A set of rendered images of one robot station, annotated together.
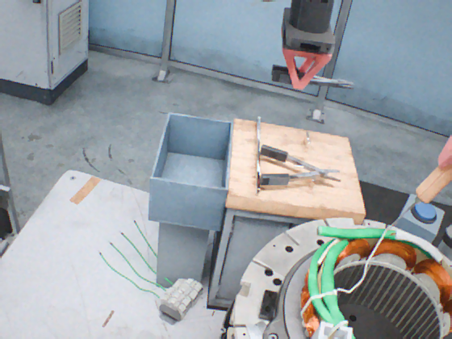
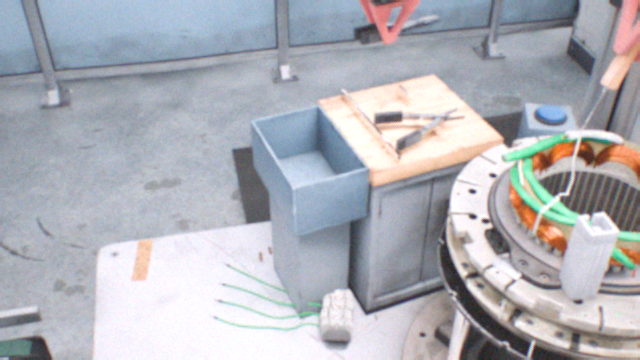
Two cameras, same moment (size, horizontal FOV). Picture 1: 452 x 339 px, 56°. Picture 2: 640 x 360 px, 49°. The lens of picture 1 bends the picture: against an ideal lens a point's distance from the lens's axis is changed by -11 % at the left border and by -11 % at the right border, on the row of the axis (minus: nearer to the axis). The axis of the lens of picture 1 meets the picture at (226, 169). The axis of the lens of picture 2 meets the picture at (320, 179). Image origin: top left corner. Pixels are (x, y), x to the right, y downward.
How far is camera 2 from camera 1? 0.36 m
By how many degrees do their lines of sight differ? 15
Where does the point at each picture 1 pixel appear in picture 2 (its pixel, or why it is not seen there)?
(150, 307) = (310, 344)
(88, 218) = (171, 288)
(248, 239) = (395, 212)
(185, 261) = (329, 270)
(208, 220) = (355, 209)
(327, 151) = (425, 96)
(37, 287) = not seen: outside the picture
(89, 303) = not seen: outside the picture
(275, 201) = (417, 160)
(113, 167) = (61, 246)
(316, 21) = not seen: outside the picture
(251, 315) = (489, 255)
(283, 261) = (476, 203)
